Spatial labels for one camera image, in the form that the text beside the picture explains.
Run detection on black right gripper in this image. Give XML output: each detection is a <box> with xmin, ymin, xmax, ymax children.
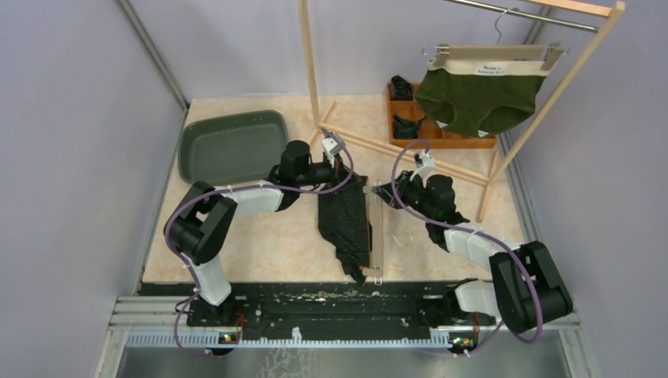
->
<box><xmin>375</xmin><ymin>170</ymin><xmax>436</xmax><ymax>221</ymax></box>

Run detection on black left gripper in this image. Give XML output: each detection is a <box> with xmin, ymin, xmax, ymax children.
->
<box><xmin>295</xmin><ymin>151</ymin><xmax>361</xmax><ymax>194</ymax></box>

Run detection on black striped garment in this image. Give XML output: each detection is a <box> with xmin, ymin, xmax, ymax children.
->
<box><xmin>317</xmin><ymin>174</ymin><xmax>373</xmax><ymax>285</ymax></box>

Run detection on beige clip hanger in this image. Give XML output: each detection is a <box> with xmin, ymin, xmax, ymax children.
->
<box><xmin>427</xmin><ymin>8</ymin><xmax>569</xmax><ymax>71</ymax></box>
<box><xmin>361</xmin><ymin>180</ymin><xmax>385</xmax><ymax>286</ymax></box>

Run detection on green underwear with cream waistband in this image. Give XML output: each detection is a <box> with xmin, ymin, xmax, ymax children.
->
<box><xmin>414</xmin><ymin>61</ymin><xmax>551</xmax><ymax>138</ymax></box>

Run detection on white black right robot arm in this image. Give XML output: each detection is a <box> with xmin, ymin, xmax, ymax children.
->
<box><xmin>373</xmin><ymin>171</ymin><xmax>573</xmax><ymax>333</ymax></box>

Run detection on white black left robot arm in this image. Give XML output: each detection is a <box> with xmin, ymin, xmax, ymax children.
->
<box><xmin>163</xmin><ymin>135</ymin><xmax>354</xmax><ymax>326</ymax></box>

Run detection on orange wooden compartment tray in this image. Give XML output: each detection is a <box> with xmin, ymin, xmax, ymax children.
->
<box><xmin>385</xmin><ymin>83</ymin><xmax>497</xmax><ymax>150</ymax></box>

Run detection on dark rolled sock front left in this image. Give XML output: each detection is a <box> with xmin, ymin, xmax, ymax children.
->
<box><xmin>392</xmin><ymin>114</ymin><xmax>426</xmax><ymax>139</ymax></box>

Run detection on dark rolled sock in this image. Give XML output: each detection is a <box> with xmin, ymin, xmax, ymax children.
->
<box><xmin>389</xmin><ymin>75</ymin><xmax>414</xmax><ymax>101</ymax></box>
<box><xmin>392</xmin><ymin>114</ymin><xmax>426</xmax><ymax>139</ymax></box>

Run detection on grey-green plastic tub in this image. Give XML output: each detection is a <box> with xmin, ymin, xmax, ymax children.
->
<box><xmin>178</xmin><ymin>109</ymin><xmax>288</xmax><ymax>186</ymax></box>

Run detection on dark rolled sock far left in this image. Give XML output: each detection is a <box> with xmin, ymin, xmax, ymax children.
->
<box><xmin>389</xmin><ymin>75</ymin><xmax>414</xmax><ymax>101</ymax></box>

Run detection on light wooden clothes rack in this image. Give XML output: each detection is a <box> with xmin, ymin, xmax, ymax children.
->
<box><xmin>296</xmin><ymin>0</ymin><xmax>627</xmax><ymax>224</ymax></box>

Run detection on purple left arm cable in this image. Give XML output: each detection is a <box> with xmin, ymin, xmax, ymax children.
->
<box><xmin>163</xmin><ymin>131</ymin><xmax>354</xmax><ymax>359</ymax></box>

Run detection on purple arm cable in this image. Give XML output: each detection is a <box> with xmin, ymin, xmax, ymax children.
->
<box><xmin>163</xmin><ymin>131</ymin><xmax>354</xmax><ymax>359</ymax></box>
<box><xmin>390</xmin><ymin>139</ymin><xmax>545</xmax><ymax>358</ymax></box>

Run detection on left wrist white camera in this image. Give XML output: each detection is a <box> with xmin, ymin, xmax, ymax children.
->
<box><xmin>321</xmin><ymin>133</ymin><xmax>346</xmax><ymax>166</ymax></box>

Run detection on wrist white camera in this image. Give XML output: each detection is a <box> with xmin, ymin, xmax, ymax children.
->
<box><xmin>321</xmin><ymin>133</ymin><xmax>346</xmax><ymax>166</ymax></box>
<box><xmin>411</xmin><ymin>150</ymin><xmax>436</xmax><ymax>180</ymax></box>

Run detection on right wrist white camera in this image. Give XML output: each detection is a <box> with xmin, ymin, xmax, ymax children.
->
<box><xmin>411</xmin><ymin>150</ymin><xmax>436</xmax><ymax>180</ymax></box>

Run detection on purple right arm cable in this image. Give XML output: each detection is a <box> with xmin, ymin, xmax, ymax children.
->
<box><xmin>390</xmin><ymin>139</ymin><xmax>545</xmax><ymax>358</ymax></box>

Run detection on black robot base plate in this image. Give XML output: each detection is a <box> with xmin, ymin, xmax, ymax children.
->
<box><xmin>138</xmin><ymin>280</ymin><xmax>551</xmax><ymax>346</ymax></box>

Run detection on aluminium front rail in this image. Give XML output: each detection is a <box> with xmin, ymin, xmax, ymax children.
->
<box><xmin>106</xmin><ymin>293</ymin><xmax>581</xmax><ymax>350</ymax></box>

